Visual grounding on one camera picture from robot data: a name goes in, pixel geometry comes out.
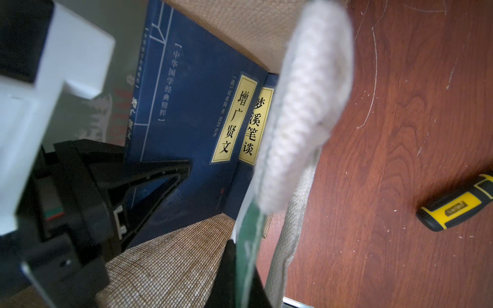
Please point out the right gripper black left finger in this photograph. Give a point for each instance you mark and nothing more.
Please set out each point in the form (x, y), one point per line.
(223, 292)

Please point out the small yellow black cylinder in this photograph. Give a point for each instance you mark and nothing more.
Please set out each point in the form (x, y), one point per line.
(457, 206)

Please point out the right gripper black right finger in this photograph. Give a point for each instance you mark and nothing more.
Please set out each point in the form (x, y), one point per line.
(258, 298)

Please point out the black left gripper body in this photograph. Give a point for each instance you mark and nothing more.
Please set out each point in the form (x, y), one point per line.
(65, 226)

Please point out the blue book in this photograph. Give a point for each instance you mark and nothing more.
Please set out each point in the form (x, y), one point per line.
(249, 150)
(193, 97)

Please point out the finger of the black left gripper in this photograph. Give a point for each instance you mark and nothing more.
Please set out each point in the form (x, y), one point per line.
(116, 198)

